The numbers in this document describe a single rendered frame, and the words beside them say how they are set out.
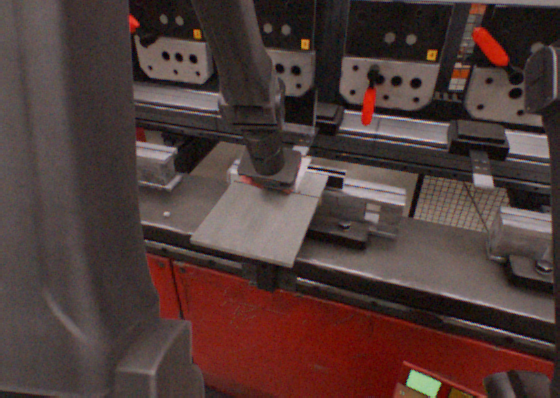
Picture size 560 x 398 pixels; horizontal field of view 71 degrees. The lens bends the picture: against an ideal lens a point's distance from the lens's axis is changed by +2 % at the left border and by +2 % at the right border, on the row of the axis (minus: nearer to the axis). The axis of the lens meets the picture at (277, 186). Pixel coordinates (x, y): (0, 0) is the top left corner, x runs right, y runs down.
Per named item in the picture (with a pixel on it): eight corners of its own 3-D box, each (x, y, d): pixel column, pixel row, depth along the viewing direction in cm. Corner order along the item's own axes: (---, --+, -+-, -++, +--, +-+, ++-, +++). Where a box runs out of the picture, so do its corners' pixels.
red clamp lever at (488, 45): (481, 27, 52) (527, 79, 54) (479, 20, 55) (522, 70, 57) (469, 37, 53) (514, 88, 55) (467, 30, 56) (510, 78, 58)
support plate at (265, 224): (190, 243, 66) (189, 239, 65) (248, 164, 86) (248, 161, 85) (292, 268, 61) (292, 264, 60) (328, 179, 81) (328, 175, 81)
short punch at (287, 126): (265, 129, 80) (264, 85, 75) (268, 125, 82) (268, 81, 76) (312, 136, 78) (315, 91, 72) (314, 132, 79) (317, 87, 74)
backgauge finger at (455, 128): (448, 189, 79) (455, 168, 76) (446, 133, 99) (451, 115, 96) (515, 201, 76) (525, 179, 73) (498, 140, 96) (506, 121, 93)
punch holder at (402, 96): (338, 102, 68) (348, -2, 59) (346, 85, 75) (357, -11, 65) (428, 113, 64) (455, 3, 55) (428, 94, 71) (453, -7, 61)
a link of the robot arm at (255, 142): (235, 136, 56) (274, 137, 55) (242, 99, 59) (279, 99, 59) (245, 161, 62) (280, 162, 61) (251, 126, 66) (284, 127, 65)
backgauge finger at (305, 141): (271, 158, 89) (271, 139, 86) (301, 113, 109) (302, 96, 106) (322, 167, 86) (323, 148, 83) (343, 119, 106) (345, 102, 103)
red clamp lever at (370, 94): (359, 127, 65) (367, 69, 60) (362, 117, 68) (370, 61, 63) (370, 128, 65) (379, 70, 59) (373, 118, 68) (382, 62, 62)
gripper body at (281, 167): (249, 147, 71) (240, 122, 65) (302, 156, 69) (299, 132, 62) (238, 177, 69) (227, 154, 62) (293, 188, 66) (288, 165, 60)
